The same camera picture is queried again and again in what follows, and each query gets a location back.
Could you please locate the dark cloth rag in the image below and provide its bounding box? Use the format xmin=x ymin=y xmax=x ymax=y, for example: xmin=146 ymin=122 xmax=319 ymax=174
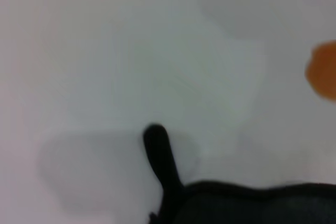
xmin=142 ymin=123 xmax=336 ymax=224

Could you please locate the orange-brown liquid stain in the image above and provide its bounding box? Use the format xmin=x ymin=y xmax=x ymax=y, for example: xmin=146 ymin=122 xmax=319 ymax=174
xmin=304 ymin=39 xmax=336 ymax=102

